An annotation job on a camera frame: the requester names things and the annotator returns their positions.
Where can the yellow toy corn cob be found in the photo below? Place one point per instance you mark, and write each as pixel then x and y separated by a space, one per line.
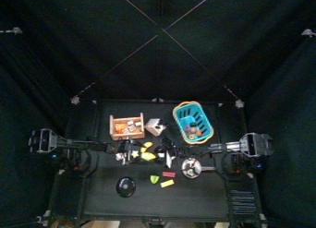
pixel 146 145

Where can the green-yellow toy corn husk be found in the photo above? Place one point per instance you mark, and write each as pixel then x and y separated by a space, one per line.
pixel 147 156

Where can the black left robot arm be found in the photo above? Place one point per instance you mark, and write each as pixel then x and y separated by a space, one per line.
pixel 74 143

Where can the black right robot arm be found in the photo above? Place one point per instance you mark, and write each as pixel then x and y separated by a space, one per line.
pixel 230 146

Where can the wooden toy crate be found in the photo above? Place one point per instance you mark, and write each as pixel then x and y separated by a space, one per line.
pixel 127 136

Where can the red toy block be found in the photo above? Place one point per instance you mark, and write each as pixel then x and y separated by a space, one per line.
pixel 169 174

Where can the green toy wedge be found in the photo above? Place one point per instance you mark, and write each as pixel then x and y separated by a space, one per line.
pixel 154 178

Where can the orange toy food piece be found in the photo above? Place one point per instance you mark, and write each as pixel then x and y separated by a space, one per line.
pixel 120 128

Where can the small white grey box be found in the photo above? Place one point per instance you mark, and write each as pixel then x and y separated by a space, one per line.
pixel 153 127

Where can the white toy food piece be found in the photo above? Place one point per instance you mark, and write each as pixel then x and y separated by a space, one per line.
pixel 132 125

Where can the purple toy food piece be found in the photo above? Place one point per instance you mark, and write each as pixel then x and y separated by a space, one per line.
pixel 186 127

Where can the toy food piece in pan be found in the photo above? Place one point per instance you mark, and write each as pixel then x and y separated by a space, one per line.
pixel 190 165

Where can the pale yellow toy block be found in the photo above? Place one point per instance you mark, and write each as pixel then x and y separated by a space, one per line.
pixel 166 183

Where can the silver toy pan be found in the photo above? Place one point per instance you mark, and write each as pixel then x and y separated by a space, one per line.
pixel 191 170

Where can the black round lid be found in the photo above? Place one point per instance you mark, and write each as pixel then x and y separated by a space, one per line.
pixel 124 186

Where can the teal basket with orange rim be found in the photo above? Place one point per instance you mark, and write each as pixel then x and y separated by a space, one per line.
pixel 185 114

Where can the metal frame corner bracket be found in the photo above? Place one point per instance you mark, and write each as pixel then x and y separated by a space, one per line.
pixel 75 99
pixel 43 218
pixel 240 103
pixel 308 32
pixel 157 99
pixel 15 30

